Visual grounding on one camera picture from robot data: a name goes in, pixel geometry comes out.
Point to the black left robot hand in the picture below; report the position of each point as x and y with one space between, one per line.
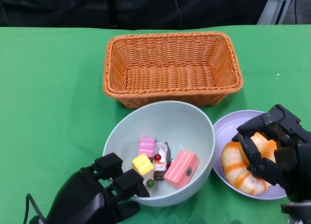
77 197

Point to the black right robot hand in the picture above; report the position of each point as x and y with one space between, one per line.
298 165

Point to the large round twisted bread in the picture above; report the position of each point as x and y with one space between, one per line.
264 143

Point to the small orange striped bread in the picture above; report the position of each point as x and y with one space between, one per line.
233 165

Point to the yellow cake slice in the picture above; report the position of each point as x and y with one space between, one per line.
142 164

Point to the pink cake slice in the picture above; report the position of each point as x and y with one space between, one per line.
147 146

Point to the chocolate cake slice with cherry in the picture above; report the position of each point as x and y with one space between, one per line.
161 149

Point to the salmon striped cake block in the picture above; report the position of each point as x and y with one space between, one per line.
182 168

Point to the grey round bowl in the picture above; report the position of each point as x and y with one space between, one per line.
170 122

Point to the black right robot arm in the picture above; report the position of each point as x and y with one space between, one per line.
296 213

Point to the lilac round plate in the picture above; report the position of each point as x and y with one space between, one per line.
226 126

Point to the orange wicker basket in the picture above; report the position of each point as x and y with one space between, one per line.
170 75

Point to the green tablecloth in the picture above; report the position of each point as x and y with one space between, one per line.
48 75

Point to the black backdrop curtain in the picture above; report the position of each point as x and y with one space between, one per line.
73 7

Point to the grey metal frame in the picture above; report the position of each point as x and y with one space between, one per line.
270 10

